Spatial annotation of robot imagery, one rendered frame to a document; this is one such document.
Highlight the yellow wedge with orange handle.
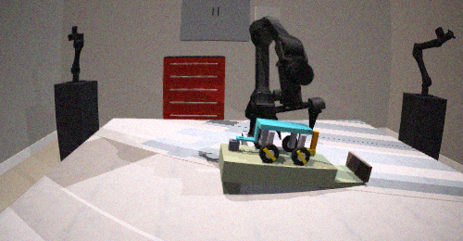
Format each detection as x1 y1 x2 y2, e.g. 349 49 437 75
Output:
307 131 319 156

